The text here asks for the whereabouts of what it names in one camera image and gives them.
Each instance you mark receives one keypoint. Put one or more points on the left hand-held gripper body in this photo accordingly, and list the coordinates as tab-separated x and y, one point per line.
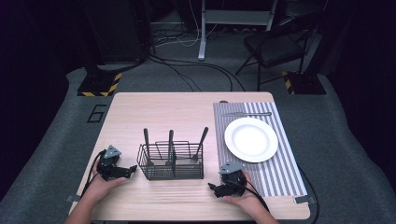
110	161

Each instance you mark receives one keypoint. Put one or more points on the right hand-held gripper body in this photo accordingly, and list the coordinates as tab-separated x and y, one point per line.
233	179

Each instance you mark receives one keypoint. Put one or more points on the person's left hand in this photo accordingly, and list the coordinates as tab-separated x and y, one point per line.
106	184

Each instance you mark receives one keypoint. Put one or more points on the person's right hand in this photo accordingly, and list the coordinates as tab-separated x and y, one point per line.
247	199

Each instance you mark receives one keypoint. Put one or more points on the white round plate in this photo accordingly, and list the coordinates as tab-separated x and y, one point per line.
251	140

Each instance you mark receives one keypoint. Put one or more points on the grey striped placemat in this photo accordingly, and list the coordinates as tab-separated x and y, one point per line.
280	180

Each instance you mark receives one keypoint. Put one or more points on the grey table clamp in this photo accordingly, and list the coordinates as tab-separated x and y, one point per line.
72	198
305	199

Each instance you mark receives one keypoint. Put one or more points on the silver table knife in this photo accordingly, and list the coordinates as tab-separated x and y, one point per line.
246	114

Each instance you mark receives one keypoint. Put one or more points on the black base with hazard stripes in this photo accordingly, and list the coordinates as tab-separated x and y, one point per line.
98	84
306	83

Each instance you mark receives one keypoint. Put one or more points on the black cabinet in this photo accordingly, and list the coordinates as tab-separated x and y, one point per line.
118	31

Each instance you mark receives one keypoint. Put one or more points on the black folding chair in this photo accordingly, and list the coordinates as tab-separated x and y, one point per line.
277	49

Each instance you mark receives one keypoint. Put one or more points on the white metal stand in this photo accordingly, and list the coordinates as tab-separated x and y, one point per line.
203	37

